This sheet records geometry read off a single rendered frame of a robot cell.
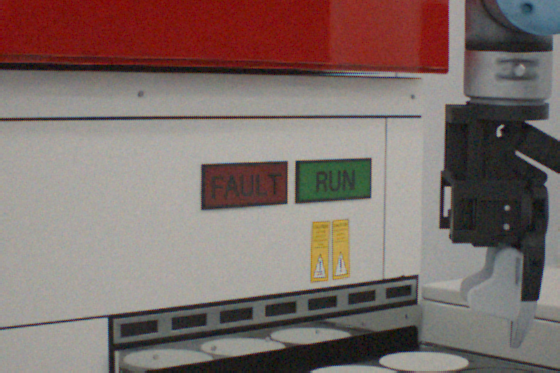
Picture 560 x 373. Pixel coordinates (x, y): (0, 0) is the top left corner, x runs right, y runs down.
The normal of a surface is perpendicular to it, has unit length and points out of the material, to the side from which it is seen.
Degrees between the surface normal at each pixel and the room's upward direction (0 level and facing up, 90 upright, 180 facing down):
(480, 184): 94
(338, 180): 90
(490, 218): 94
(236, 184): 90
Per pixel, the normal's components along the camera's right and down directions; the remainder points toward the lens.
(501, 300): 0.03, 0.17
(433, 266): 0.65, 0.04
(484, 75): -0.61, 0.08
